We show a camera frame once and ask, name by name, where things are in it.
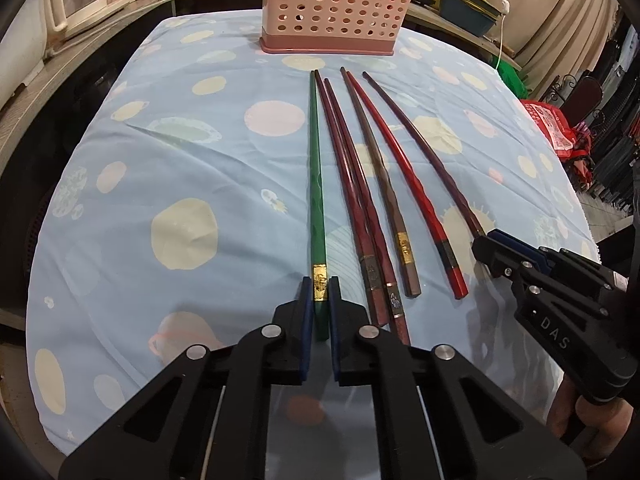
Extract dark maroon chopstick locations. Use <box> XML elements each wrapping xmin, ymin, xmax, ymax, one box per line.
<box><xmin>314</xmin><ymin>70</ymin><xmax>388</xmax><ymax>327</ymax></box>
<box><xmin>323</xmin><ymin>78</ymin><xmax>410</xmax><ymax>344</ymax></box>

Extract brown chopstick gold band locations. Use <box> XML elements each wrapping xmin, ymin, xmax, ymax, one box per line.
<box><xmin>340</xmin><ymin>67</ymin><xmax>421</xmax><ymax>298</ymax></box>

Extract white cable with switch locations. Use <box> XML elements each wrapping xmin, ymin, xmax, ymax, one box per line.
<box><xmin>494</xmin><ymin>0</ymin><xmax>514</xmax><ymax>68</ymax></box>

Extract red chopstick black band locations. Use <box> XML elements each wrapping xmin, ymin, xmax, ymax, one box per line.
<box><xmin>346</xmin><ymin>72</ymin><xmax>469</xmax><ymax>299</ymax></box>

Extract blue spotted tablecloth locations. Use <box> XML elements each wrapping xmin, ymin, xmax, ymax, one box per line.
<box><xmin>27</xmin><ymin>11</ymin><xmax>598</xmax><ymax>454</ymax></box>

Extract pink perforated utensil holder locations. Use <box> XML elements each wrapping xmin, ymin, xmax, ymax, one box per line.
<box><xmin>260</xmin><ymin>0</ymin><xmax>411</xmax><ymax>55</ymax></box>

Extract purple brown chopstick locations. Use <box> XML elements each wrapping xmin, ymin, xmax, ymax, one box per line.
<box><xmin>362</xmin><ymin>72</ymin><xmax>486</xmax><ymax>237</ymax></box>

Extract beige curtain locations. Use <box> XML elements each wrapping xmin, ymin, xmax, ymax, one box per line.
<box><xmin>487</xmin><ymin>0</ymin><xmax>618</xmax><ymax>99</ymax></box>

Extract green plastic bag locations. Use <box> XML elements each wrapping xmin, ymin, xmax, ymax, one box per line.
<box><xmin>490</xmin><ymin>56</ymin><xmax>529</xmax><ymax>100</ymax></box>

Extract red plastic bag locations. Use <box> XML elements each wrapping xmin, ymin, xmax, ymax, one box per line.
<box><xmin>521</xmin><ymin>100</ymin><xmax>592</xmax><ymax>162</ymax></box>

